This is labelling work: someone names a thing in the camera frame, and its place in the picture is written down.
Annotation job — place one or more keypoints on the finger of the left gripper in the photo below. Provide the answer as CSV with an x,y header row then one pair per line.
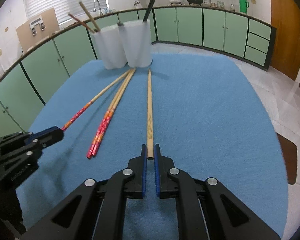
x,y
46,143
49,134

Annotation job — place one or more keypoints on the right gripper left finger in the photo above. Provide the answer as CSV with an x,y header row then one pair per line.
x,y
95,209

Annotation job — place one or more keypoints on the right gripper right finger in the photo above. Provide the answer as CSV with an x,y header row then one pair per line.
x,y
206,209

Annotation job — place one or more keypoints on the plain wooden chopstick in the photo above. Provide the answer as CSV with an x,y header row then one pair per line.
x,y
150,147
89,16

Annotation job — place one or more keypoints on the dark red chopstick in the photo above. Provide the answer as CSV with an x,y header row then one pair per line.
x,y
81,23

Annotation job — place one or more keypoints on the chrome kitchen faucet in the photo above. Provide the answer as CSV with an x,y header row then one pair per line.
x,y
97,6

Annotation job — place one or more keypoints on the red orange chopstick middle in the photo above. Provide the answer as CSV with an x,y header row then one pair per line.
x,y
107,117

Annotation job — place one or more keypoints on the green base cabinets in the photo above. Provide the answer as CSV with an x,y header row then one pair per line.
x,y
31,82

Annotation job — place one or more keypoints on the blue table cloth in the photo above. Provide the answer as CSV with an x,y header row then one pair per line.
x,y
206,117

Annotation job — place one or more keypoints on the brown wooden chair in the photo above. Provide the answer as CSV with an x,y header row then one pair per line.
x,y
289,152

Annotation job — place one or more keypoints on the left white plastic cup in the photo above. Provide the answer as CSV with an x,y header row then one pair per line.
x,y
109,47

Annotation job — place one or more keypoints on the white plastic cup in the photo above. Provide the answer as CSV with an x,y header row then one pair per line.
x,y
109,47
136,40

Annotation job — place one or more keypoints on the brown cardboard board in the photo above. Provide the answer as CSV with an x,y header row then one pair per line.
x,y
37,29

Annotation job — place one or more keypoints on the right white plastic cup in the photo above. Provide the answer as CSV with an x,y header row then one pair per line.
x,y
136,40

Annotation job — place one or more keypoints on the white cooking pot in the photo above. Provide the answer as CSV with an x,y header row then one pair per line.
x,y
175,2

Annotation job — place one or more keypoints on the black wok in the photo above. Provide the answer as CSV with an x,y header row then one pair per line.
x,y
195,2

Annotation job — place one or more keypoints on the green thermos jug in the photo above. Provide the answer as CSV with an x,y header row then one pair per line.
x,y
243,6

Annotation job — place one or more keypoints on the brown wooden door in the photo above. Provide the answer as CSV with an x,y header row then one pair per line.
x,y
285,17

